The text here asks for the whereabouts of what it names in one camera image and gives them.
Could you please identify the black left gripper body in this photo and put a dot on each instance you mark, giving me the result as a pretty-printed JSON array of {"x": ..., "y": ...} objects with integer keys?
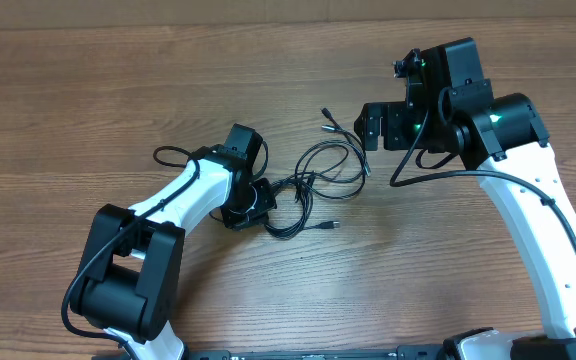
[{"x": 264, "y": 200}]

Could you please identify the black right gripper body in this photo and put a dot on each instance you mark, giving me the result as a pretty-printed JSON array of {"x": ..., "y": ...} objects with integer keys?
[{"x": 399, "y": 125}]

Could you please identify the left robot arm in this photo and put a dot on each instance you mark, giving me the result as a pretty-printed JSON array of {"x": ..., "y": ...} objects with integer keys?
[{"x": 126, "y": 283}]

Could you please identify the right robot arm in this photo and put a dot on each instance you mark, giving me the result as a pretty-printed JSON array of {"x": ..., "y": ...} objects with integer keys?
[{"x": 450, "y": 109}]

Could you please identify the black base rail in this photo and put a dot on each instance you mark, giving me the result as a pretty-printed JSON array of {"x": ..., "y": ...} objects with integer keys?
[{"x": 313, "y": 354}]

